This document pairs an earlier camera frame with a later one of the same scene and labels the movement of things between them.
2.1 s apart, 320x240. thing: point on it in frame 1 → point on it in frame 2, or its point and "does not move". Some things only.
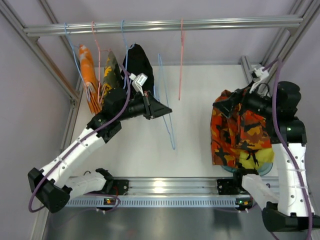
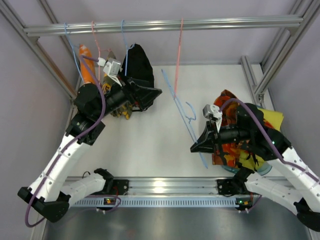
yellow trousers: x=257 y=158 does not move
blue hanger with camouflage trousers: x=160 y=94 → x=187 y=119
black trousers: x=136 y=62 does not move
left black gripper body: x=147 y=106 → x=133 y=94
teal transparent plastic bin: x=263 y=169 does not move
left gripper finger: x=157 y=108 → x=146 y=96
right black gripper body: x=236 y=100 → x=214 y=135
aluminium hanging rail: x=292 y=23 does not move
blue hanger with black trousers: x=127 y=48 does not move
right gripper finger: x=226 y=106 → x=206 y=143
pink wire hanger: x=99 y=99 does not move
